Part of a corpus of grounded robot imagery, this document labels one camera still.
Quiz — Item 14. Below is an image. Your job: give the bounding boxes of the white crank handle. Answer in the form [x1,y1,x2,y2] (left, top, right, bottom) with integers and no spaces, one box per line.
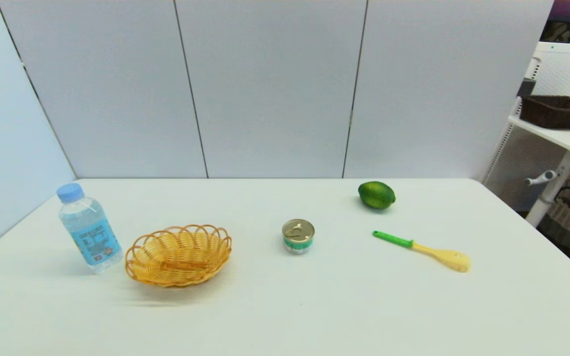
[524,170,559,186]

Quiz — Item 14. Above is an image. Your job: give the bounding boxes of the white desk leg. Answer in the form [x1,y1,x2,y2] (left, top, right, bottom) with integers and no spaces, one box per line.
[526,151,570,227]

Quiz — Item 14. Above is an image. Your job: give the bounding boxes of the white shelf unit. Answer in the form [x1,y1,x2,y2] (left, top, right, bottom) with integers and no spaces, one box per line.
[483,41,570,198]

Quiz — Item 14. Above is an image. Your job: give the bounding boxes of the green lime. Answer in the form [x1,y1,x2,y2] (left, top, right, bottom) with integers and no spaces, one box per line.
[358,181,396,210]

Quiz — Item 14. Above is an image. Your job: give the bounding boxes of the yellow spoon with green handle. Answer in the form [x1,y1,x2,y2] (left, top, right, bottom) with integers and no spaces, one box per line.
[373,230,472,273]

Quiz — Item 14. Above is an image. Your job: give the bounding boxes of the yellow wicker basket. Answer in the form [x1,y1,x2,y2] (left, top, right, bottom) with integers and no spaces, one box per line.
[125,224,233,288]

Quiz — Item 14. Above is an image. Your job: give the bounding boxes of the dark brown wicker basket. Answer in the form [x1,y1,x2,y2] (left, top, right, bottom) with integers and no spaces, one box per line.
[519,95,570,130]

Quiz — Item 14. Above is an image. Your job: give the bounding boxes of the small tin can green label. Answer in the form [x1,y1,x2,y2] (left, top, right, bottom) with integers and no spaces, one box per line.
[282,219,315,255]

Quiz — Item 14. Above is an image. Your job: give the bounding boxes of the clear water bottle blue cap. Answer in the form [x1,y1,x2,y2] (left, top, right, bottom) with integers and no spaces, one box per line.
[56,183,123,274]

